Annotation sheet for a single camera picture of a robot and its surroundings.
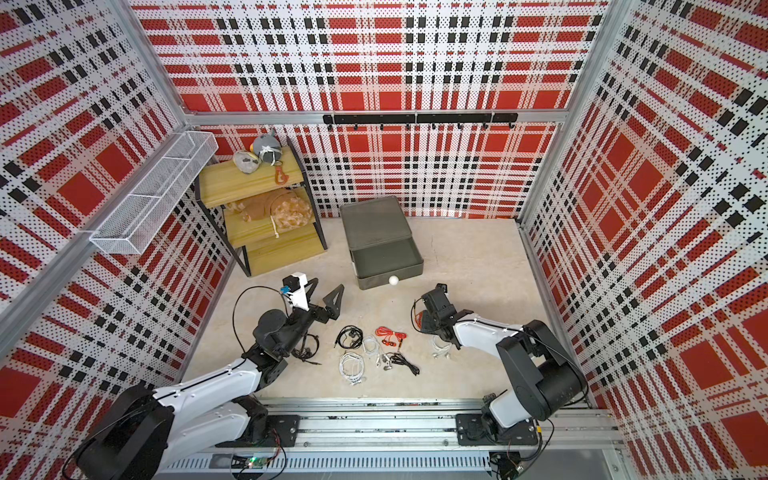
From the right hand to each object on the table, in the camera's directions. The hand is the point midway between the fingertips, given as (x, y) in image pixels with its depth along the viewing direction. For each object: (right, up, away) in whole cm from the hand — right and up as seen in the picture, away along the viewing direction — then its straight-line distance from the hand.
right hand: (435, 319), depth 93 cm
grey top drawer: (-15, +18, -8) cm, 25 cm away
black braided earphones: (-26, -5, -4) cm, 27 cm away
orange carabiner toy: (-46, +44, -7) cm, 64 cm away
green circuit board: (-44, -28, -24) cm, 58 cm away
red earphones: (-15, -3, -2) cm, 16 cm away
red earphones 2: (-5, 0, +1) cm, 5 cm away
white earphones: (+1, -7, -7) cm, 10 cm away
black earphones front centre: (-12, -10, -7) cm, 17 cm away
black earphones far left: (-38, -7, -7) cm, 39 cm away
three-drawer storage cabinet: (-19, +31, 0) cm, 37 cm away
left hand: (-29, +13, -13) cm, 34 cm away
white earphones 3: (-20, -7, -5) cm, 22 cm away
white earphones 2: (-24, -11, -11) cm, 29 cm away
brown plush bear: (-45, +35, -5) cm, 57 cm away
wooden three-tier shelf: (-64, +24, +18) cm, 70 cm away
